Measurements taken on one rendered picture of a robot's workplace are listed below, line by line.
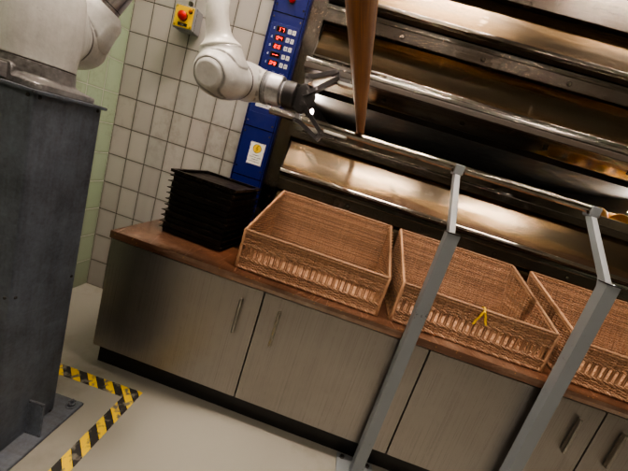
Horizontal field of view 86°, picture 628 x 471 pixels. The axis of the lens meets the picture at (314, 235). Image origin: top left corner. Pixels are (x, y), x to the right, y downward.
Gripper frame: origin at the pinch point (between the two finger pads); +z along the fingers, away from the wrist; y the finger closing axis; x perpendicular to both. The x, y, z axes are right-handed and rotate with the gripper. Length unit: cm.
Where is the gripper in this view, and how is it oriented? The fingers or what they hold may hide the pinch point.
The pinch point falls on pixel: (349, 113)
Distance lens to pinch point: 103.5
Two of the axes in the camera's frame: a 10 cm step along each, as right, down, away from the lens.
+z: 9.5, 3.2, -0.7
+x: -1.3, 1.8, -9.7
